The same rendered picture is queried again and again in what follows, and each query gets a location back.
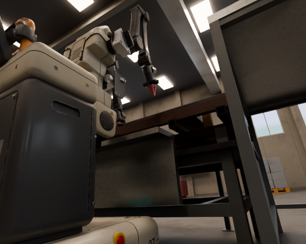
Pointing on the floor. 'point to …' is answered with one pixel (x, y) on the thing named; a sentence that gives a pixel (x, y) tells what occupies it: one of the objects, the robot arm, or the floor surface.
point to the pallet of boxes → (276, 175)
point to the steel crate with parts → (184, 189)
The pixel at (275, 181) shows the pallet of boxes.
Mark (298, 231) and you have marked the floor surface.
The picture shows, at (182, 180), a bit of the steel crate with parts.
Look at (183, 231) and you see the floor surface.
